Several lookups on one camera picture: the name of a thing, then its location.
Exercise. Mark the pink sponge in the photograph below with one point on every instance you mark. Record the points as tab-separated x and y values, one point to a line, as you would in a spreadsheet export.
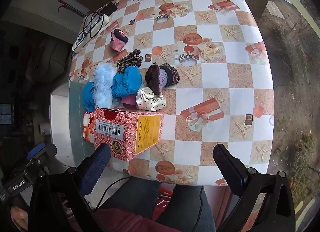
128	101

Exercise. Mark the leopard print scrunchie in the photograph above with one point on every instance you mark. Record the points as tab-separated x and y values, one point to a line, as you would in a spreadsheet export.
132	59

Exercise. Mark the person's red garment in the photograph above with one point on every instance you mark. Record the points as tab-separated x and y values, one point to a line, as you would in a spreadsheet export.
125	222

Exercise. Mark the red patterned box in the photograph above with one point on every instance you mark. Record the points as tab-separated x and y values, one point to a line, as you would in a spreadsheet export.
130	122

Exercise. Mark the light blue fluffy scrunchie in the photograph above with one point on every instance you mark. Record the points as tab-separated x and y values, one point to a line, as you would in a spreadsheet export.
103	84

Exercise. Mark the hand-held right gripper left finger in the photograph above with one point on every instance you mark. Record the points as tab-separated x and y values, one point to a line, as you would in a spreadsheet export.
96	169

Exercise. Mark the white cardboard box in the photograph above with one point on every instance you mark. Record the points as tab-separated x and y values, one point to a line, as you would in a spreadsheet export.
60	122

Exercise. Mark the white cabinet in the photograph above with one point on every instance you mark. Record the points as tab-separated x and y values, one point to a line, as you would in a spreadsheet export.
45	4

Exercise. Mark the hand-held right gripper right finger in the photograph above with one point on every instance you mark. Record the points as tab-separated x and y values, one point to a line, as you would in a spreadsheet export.
228	169

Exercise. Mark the person's right leg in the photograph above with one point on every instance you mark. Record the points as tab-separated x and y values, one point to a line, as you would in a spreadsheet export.
190	207

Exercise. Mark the white power strip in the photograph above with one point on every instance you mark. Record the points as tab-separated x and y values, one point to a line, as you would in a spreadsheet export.
96	25

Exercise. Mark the red plastic stool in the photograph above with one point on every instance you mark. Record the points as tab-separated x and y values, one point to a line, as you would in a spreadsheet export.
163	197

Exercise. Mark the white polka dot scrunchie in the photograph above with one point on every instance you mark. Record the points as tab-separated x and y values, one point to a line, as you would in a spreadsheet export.
147	98

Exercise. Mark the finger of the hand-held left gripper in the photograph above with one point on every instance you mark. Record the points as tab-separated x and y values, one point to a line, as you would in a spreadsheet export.
41	150

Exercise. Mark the teal blue scrunchie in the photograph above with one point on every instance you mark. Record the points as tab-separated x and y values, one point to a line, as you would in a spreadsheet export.
88	95

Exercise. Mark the person's left hand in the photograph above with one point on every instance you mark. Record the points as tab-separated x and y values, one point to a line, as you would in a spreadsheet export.
18	214

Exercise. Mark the brown and purple knitted scrunchie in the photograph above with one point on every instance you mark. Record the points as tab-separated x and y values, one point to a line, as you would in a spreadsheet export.
155	77

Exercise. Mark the checkered printed tablecloth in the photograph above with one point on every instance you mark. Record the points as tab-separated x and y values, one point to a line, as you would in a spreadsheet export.
225	77

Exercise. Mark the blue plastic shoe cover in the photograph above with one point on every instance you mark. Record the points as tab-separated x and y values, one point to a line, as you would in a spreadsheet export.
127	82

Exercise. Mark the black power adapter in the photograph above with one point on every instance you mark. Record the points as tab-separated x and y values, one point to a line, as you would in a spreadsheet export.
110	8

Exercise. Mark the pink black-trimmed sock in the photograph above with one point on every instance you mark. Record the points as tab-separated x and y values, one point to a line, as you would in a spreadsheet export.
117	43

